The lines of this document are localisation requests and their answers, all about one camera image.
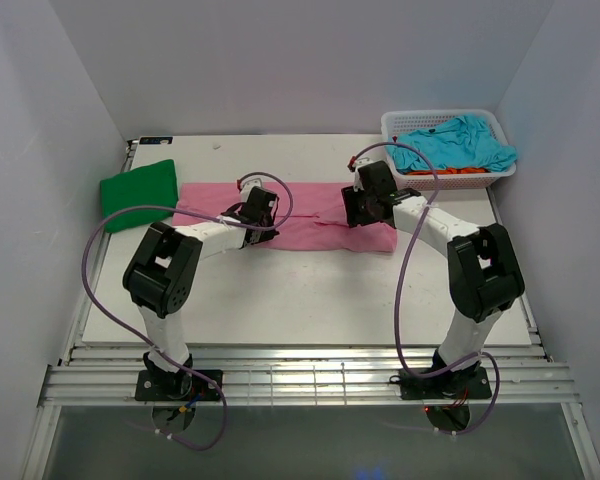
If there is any pink t shirt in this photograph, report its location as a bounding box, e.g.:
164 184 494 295
177 182 397 254

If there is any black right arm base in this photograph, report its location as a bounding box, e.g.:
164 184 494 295
389 367 493 435

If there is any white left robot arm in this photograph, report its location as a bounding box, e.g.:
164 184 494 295
123 186 346 400

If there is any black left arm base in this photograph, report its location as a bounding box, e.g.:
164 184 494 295
134 370 220 434

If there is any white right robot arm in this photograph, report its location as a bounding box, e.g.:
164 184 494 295
342 159 525 397

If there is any white plastic basket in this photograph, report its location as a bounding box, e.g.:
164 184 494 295
381 109 516 190

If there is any orange t shirt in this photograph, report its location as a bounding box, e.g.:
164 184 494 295
405 167 490 176

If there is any blue t shirt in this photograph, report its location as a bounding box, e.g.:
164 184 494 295
397 114 518 173

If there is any green folded t shirt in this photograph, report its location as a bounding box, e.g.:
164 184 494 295
100 159 179 234

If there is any blue label sticker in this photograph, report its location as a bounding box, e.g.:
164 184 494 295
139 136 173 145

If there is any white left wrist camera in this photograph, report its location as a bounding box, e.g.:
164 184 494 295
238 178 262 202

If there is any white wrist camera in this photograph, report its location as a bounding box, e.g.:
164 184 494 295
238 178 262 202
347 156 375 173

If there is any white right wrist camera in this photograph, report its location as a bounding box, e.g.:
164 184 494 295
347 156 375 173

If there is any aluminium frame rail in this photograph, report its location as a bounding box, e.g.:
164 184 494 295
40 345 580 407

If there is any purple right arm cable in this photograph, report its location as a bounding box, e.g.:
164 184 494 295
349 142 501 436

